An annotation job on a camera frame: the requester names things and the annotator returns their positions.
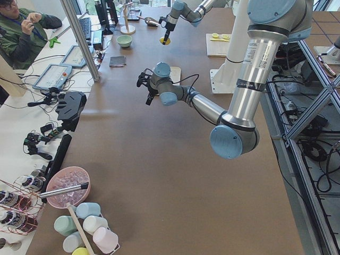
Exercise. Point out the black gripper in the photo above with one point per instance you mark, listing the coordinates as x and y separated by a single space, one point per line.
152 92
168 27

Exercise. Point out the yellow lemon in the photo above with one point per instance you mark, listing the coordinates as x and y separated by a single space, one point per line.
165 41

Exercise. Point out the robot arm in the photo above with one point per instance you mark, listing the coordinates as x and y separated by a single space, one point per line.
181 9
234 132

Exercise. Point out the cream rabbit tray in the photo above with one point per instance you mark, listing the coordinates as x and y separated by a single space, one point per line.
175 75

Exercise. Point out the metal scoop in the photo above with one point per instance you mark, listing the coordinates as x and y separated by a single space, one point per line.
150 21

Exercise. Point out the wooden mug tree stand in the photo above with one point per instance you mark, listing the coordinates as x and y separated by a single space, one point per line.
126 29

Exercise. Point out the mint green bowl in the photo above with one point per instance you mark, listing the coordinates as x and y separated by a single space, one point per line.
124 41

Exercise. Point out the yellow plastic knife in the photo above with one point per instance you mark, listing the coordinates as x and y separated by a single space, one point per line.
217 39

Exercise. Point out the grey folded cloth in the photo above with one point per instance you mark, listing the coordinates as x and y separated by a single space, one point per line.
117 61

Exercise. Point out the wooden cutting board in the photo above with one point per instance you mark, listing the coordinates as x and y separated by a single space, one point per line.
217 48

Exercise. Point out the black monitor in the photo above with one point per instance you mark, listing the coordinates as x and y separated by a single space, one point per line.
107 15

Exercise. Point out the white support column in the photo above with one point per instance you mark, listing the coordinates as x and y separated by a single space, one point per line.
239 37

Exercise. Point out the black keyboard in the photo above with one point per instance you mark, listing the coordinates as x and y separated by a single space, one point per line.
85 24

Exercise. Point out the teach pendant far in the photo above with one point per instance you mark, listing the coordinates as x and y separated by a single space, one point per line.
74 57

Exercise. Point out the teach pendant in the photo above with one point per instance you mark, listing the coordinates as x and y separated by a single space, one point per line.
54 76
74 57

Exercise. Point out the teach pendant near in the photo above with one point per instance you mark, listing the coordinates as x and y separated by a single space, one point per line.
54 76

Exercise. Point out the pink bowl with ice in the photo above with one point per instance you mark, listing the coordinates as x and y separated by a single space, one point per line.
65 178

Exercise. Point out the blue plastic cup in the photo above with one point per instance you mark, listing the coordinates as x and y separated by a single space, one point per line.
86 209

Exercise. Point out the white plastic cup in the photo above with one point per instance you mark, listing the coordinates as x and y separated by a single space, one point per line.
92 223

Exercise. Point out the person in green jacket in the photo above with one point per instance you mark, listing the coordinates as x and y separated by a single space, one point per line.
25 33

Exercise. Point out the pink plastic cup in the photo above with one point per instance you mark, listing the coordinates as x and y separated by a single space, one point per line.
105 240

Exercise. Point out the green plastic cup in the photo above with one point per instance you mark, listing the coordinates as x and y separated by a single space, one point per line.
65 225

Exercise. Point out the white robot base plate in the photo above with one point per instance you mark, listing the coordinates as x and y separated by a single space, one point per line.
223 81

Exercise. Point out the aluminium frame post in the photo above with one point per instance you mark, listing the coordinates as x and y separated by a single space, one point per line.
75 26

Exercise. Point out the metal tongs handle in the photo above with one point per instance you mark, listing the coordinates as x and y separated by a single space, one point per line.
83 186

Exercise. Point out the copper wire bottle rack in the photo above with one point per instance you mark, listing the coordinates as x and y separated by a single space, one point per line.
20 209

